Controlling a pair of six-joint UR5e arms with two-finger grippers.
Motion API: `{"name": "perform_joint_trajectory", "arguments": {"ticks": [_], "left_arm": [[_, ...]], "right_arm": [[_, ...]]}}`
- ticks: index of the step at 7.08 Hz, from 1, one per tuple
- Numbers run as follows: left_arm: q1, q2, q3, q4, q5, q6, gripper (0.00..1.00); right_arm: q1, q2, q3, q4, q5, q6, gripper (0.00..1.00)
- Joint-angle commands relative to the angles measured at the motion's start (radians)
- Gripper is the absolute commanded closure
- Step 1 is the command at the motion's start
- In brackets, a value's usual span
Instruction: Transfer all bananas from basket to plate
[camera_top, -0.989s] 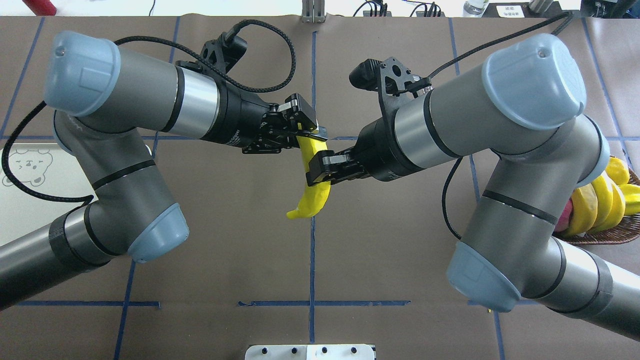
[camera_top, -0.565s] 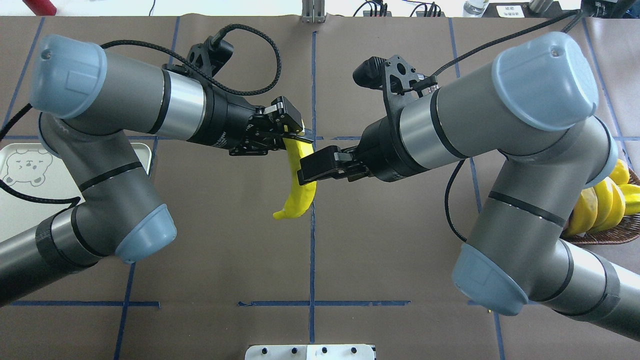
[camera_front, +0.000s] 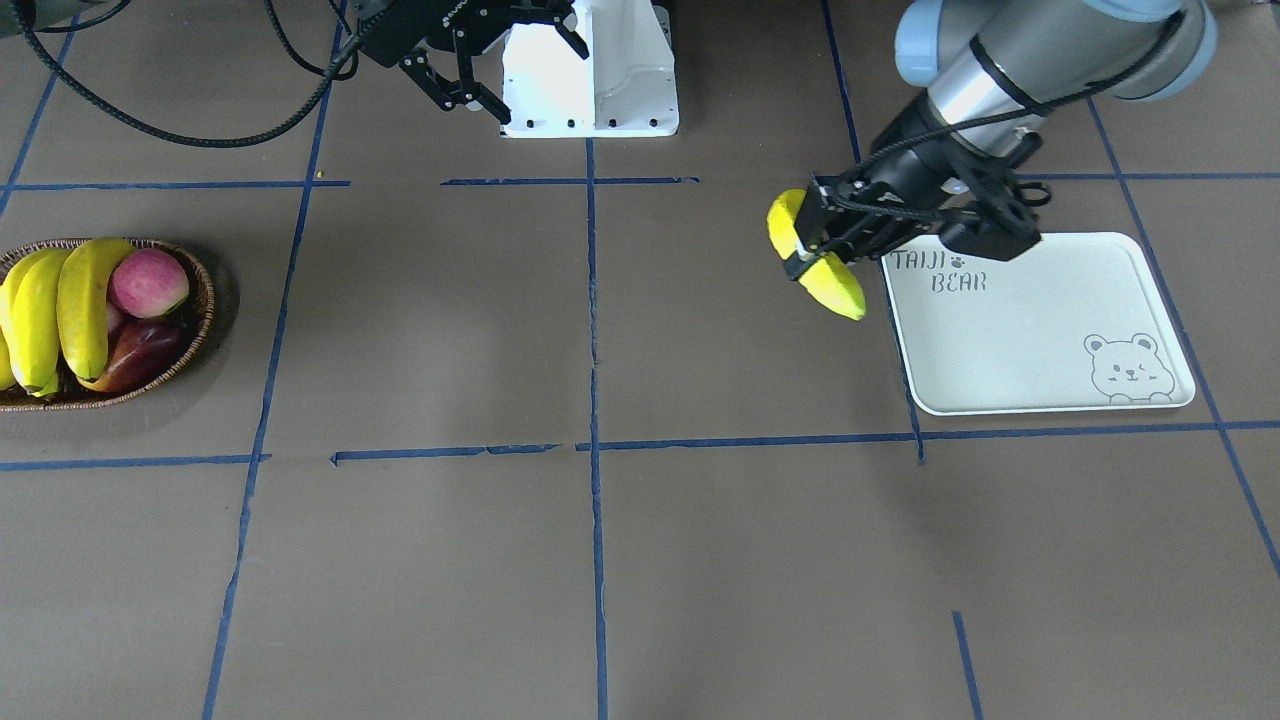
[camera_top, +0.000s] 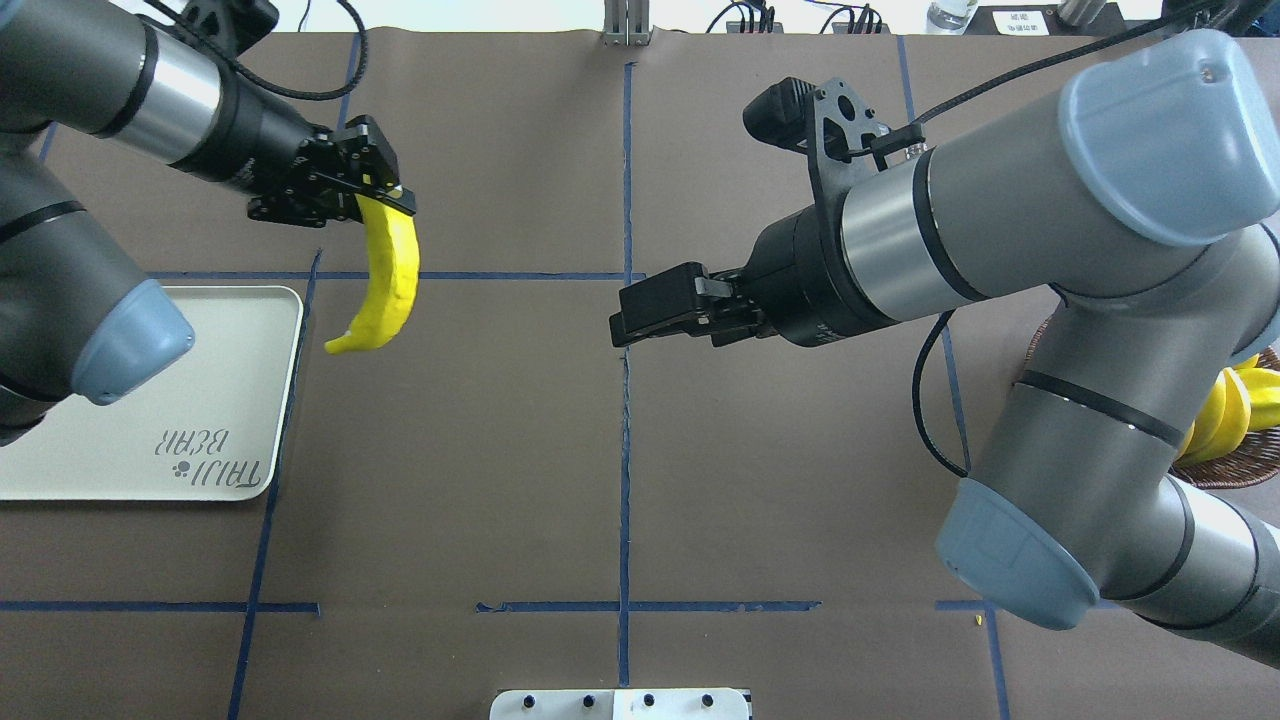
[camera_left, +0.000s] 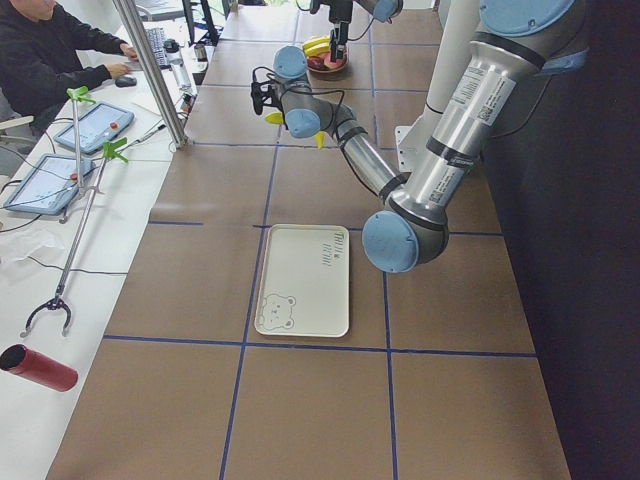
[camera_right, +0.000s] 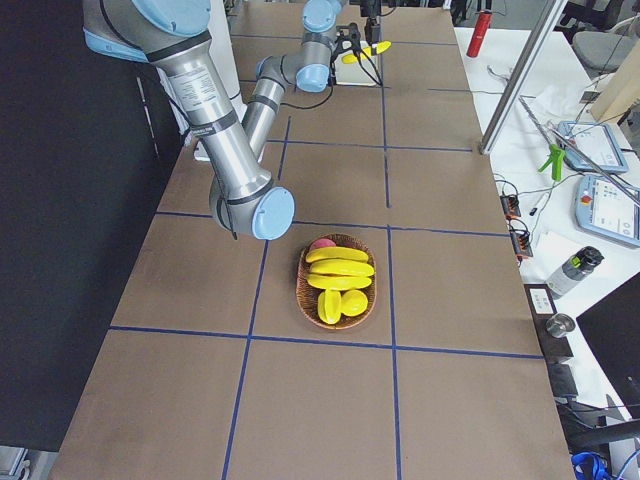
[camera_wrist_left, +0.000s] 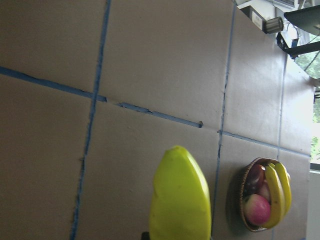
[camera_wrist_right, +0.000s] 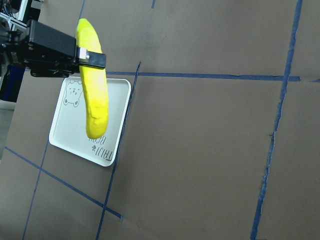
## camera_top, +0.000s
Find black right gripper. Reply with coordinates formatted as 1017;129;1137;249
609;208;896;348

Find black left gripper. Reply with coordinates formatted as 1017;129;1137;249
200;70;419;227

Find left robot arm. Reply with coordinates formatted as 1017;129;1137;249
1;1;420;445

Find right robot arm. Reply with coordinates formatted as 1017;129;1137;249
611;29;1277;666

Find brown wicker basket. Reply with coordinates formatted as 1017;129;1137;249
1024;318;1280;489

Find white bear print tray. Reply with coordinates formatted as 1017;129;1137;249
1;286;303;502

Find black power strip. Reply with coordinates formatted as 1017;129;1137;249
707;1;891;35

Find clear water bottle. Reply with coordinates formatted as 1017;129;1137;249
925;0;980;35

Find yellow banana middle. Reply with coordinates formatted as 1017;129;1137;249
1175;354;1279;466

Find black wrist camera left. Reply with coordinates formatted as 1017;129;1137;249
175;1;280;56

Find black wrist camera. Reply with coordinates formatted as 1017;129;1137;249
742;77;925;208
175;1;280;56

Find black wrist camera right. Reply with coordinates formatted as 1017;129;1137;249
742;77;925;208

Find aluminium frame post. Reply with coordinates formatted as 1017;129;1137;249
602;0;652;47

